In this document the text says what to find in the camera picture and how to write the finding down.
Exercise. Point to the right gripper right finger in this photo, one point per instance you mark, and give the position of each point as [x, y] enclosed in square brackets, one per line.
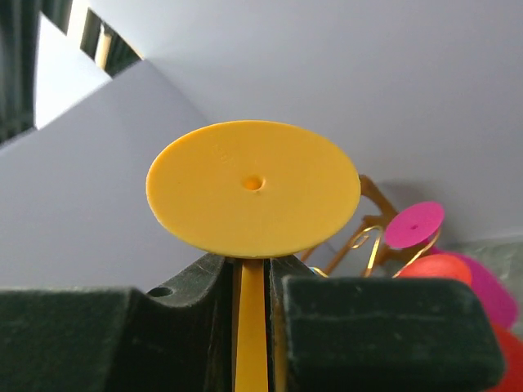
[335, 334]

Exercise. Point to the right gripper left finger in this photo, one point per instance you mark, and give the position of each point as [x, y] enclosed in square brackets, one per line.
[176, 337]

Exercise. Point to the red wine glass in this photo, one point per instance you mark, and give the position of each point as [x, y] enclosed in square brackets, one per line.
[455, 346]

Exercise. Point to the pink wine glass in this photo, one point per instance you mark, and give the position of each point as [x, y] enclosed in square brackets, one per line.
[419, 225]

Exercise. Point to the orange wine glass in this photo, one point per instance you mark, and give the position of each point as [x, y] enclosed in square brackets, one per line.
[252, 190]

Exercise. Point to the wooden rack shelf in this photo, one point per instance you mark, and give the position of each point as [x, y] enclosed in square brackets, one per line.
[386, 210]

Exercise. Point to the gold wire glass rack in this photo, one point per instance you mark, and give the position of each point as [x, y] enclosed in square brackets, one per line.
[378, 252]

